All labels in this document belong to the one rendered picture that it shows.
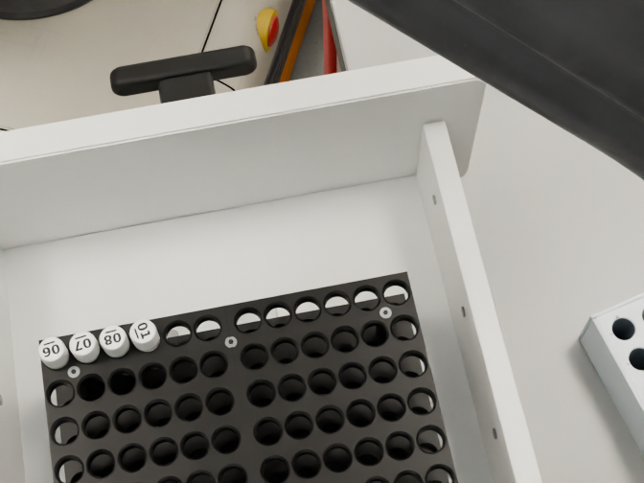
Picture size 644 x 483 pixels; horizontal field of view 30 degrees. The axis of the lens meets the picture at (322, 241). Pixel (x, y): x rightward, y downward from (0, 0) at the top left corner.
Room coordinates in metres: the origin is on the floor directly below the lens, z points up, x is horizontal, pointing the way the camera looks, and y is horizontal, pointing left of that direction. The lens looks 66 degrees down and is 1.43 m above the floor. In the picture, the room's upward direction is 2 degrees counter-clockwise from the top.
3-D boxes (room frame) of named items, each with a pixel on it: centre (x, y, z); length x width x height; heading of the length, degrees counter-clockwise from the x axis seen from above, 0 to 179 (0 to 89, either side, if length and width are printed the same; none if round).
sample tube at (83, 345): (0.18, 0.11, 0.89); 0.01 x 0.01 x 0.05
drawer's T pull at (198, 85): (0.31, 0.07, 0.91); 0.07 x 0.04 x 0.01; 99
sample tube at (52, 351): (0.18, 0.12, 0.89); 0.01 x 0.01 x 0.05
